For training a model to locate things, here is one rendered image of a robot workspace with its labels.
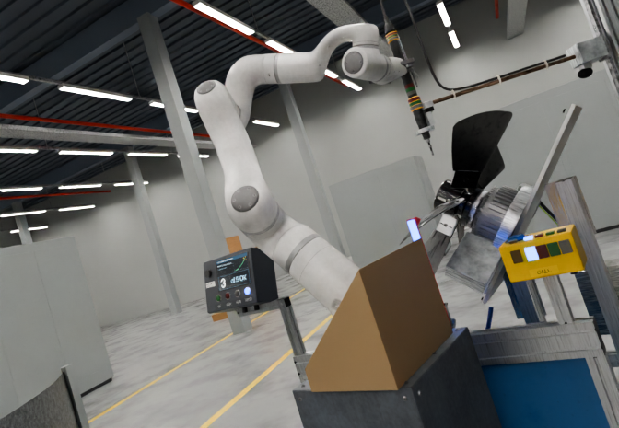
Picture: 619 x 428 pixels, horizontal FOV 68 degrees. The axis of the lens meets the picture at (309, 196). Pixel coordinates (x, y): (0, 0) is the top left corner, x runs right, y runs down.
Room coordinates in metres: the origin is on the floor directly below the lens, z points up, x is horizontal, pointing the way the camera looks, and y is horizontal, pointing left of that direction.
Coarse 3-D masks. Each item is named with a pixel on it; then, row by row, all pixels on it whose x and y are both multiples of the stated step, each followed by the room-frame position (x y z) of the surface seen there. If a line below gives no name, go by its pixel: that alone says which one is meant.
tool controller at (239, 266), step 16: (224, 256) 1.64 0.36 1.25; (240, 256) 1.59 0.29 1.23; (256, 256) 1.58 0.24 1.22; (208, 272) 1.67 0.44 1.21; (224, 272) 1.63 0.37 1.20; (240, 272) 1.58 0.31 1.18; (256, 272) 1.56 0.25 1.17; (272, 272) 1.62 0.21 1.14; (208, 288) 1.68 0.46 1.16; (240, 288) 1.58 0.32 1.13; (256, 288) 1.54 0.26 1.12; (272, 288) 1.60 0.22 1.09; (208, 304) 1.67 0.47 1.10; (224, 304) 1.62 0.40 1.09; (240, 304) 1.57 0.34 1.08; (256, 304) 1.58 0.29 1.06
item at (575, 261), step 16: (528, 240) 1.07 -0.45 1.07; (544, 240) 1.05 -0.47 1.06; (576, 240) 1.03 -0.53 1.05; (560, 256) 1.03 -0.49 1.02; (576, 256) 1.02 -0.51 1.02; (512, 272) 1.10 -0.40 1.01; (528, 272) 1.08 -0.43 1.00; (544, 272) 1.06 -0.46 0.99; (560, 272) 1.04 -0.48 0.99; (576, 272) 1.06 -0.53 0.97
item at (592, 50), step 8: (584, 40) 1.53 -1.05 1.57; (592, 40) 1.53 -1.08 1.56; (600, 40) 1.53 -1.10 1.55; (576, 48) 1.54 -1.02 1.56; (584, 48) 1.53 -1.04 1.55; (592, 48) 1.53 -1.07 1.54; (600, 48) 1.53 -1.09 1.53; (576, 56) 1.56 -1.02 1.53; (584, 56) 1.53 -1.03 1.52; (592, 56) 1.53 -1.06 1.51; (600, 56) 1.53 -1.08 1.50; (608, 56) 1.54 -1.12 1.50; (576, 64) 1.57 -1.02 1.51
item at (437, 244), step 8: (432, 232) 1.70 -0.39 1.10; (440, 232) 1.65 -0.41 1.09; (432, 240) 1.68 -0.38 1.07; (440, 240) 1.64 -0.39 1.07; (448, 240) 1.61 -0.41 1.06; (432, 248) 1.66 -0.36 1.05; (440, 248) 1.62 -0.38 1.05; (432, 256) 1.64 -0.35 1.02; (440, 256) 1.60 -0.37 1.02; (432, 264) 1.62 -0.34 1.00
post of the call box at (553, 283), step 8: (544, 280) 1.09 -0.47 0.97; (552, 280) 1.09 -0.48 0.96; (560, 280) 1.10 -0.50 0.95; (552, 288) 1.09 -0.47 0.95; (560, 288) 1.08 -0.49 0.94; (552, 296) 1.09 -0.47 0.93; (560, 296) 1.08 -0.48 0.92; (552, 304) 1.10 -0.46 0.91; (560, 304) 1.09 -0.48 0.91; (568, 304) 1.10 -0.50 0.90; (560, 312) 1.09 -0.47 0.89; (568, 312) 1.08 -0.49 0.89; (560, 320) 1.09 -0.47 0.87; (568, 320) 1.08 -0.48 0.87
